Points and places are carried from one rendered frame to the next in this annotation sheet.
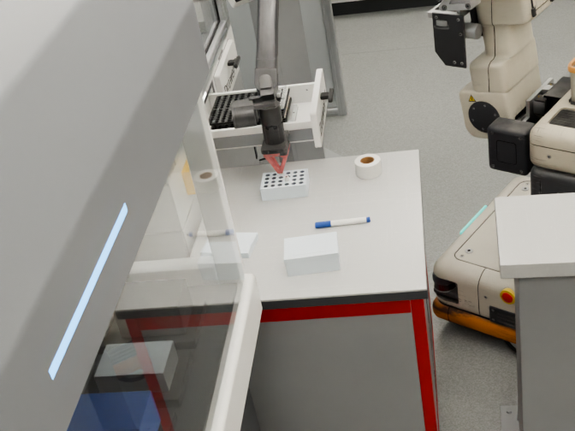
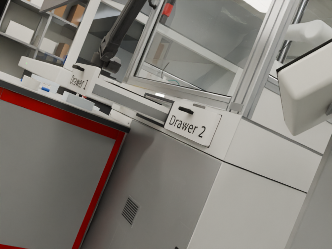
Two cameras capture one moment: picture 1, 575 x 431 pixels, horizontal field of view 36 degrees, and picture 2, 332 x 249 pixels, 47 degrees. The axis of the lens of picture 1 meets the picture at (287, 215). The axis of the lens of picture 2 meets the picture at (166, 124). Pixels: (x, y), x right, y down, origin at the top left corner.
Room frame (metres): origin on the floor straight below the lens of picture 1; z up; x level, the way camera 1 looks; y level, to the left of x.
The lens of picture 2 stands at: (3.60, -0.83, 0.84)
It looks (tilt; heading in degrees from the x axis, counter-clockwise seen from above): 0 degrees down; 139
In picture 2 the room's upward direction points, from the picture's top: 22 degrees clockwise
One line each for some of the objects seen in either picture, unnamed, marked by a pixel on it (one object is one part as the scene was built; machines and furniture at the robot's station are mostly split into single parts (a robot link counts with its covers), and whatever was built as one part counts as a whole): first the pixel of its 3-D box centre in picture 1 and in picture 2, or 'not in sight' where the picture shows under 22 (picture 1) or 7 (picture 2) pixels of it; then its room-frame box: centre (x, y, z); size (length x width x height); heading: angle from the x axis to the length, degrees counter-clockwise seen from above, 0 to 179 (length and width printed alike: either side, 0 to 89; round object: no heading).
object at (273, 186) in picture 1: (285, 184); (77, 101); (2.03, -0.01, 0.78); 0.12 x 0.08 x 0.04; 80
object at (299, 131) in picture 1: (248, 117); (128, 101); (2.31, 0.06, 0.86); 0.40 x 0.26 x 0.06; 78
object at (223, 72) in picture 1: (227, 72); (189, 122); (2.64, 0.10, 0.87); 0.29 x 0.02 x 0.11; 168
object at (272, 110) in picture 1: (268, 113); (99, 60); (2.06, 0.00, 0.98); 0.07 x 0.06 x 0.07; 86
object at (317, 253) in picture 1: (311, 254); (44, 83); (1.68, -0.04, 0.79); 0.13 x 0.09 x 0.05; 84
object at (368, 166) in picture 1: (368, 166); (30, 83); (2.04, -0.24, 0.78); 0.07 x 0.07 x 0.04
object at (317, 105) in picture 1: (318, 106); (82, 78); (2.27, -0.15, 0.87); 0.29 x 0.02 x 0.11; 168
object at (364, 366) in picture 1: (328, 332); (24, 169); (1.87, -0.05, 0.38); 0.62 x 0.58 x 0.76; 168
